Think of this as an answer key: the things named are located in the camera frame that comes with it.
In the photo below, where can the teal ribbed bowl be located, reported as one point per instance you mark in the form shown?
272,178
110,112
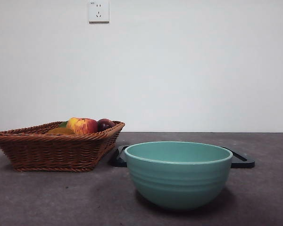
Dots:
179,181

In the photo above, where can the orange-brown kiwi fruit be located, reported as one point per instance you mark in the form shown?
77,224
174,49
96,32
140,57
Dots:
60,131

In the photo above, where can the dark red plum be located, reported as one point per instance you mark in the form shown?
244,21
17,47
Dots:
105,124

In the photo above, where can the red yellow apple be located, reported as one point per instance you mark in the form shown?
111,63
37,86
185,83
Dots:
81,126

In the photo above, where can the green fruit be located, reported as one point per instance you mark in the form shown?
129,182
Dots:
64,124

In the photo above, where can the brown wicker basket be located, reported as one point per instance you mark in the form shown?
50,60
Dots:
52,150

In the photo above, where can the black rectangular tray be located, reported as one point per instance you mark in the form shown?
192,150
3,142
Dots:
241,162

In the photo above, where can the white wall socket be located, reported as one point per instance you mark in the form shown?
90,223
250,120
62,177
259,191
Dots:
99,11

